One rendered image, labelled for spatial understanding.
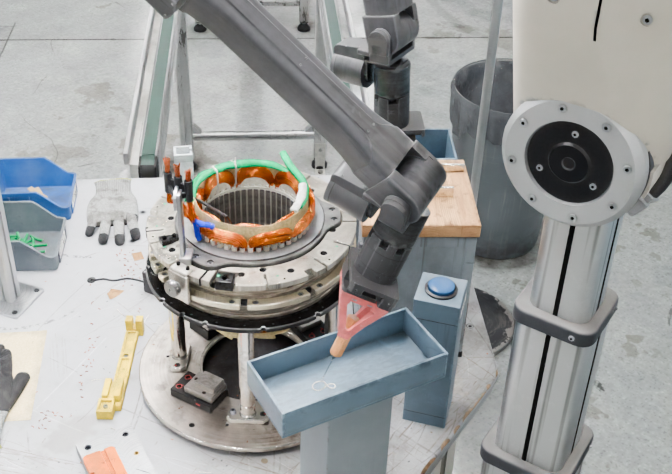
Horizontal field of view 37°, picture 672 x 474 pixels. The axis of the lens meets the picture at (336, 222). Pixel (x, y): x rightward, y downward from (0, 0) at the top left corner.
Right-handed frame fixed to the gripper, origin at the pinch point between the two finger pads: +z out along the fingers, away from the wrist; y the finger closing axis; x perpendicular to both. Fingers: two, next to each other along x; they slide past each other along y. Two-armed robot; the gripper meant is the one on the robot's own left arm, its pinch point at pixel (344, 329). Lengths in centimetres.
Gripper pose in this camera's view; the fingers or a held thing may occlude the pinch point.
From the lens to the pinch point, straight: 132.3
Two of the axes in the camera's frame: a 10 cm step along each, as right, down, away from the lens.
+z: -4.1, 8.3, 3.8
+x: 9.1, 3.7, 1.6
